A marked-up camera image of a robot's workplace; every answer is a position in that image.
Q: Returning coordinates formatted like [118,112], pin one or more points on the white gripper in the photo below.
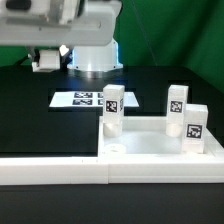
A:
[57,22]

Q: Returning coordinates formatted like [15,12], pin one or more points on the white U-shaped obstacle fence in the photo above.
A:
[184,168]

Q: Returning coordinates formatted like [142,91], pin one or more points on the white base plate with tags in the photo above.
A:
[76,99]

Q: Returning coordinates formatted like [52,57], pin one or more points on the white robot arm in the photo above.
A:
[91,61]

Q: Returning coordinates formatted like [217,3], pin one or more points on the white square tabletop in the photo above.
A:
[146,136]

